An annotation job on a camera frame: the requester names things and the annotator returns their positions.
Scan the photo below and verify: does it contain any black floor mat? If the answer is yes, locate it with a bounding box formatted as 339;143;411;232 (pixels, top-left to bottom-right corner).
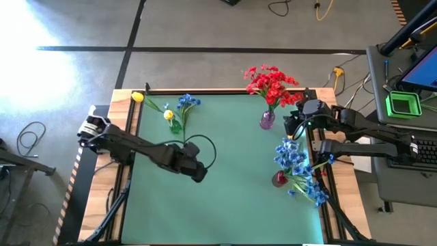
56;105;113;246

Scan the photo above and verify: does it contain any black keyboard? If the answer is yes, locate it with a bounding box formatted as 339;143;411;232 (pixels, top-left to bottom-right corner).
387;138;437;172

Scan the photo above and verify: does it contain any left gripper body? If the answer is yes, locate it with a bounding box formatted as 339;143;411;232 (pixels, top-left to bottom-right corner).
173;143;208;184

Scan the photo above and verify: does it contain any red artificial flower bunch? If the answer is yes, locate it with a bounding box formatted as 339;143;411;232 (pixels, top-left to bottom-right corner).
243;64;274;112
264;87;305;113
255;68;300;112

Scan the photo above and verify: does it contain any black metal stand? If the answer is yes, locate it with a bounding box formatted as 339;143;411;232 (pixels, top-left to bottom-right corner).
0;138;57;246

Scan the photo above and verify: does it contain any black coiled floor cable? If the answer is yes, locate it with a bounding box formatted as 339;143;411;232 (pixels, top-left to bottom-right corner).
16;120;47;159

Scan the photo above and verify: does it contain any red glass vase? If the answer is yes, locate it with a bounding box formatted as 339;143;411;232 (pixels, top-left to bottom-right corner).
271;169;290;188

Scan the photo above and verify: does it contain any monitor with blue screen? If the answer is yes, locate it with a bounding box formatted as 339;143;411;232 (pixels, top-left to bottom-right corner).
395;44;437;93

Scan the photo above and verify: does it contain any black table frame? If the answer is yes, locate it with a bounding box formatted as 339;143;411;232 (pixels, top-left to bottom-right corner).
105;87;342;245

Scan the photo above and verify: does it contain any striped hazard tape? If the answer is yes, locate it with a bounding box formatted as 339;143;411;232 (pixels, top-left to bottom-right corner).
51;104;97;246

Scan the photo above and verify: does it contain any blue artificial flower bunch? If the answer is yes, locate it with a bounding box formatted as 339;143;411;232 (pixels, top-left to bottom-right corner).
274;137;336;176
287;170;331;208
175;94;202;144

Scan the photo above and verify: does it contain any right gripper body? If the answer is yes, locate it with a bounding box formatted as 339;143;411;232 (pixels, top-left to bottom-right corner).
296;98;331;127

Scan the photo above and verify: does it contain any grey desk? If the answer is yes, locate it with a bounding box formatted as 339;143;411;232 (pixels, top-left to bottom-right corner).
365;43;437;208

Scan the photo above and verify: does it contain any purple glass vase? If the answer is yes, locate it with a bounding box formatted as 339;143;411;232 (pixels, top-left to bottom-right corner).
259;109;276;131

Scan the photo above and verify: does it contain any white paper sheet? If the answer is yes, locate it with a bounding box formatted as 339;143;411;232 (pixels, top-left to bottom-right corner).
354;136;373;174

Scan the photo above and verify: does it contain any green glass vase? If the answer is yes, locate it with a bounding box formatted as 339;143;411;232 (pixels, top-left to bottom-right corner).
169;119;184;135

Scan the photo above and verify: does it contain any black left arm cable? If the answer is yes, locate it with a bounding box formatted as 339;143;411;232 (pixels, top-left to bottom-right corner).
184;134;218;170

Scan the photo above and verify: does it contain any green table mat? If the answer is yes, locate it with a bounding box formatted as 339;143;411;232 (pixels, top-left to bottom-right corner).
121;92;325;245

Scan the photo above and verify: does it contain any black support strut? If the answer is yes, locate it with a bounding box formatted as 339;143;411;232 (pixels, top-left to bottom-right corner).
319;170;371;243
83;177;133;244

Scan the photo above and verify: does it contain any yellow floor cable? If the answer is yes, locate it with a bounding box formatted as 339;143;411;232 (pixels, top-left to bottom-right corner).
313;0;335;22

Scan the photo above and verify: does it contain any green plastic box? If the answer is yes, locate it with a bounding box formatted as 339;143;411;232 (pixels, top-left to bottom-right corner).
384;90;423;120

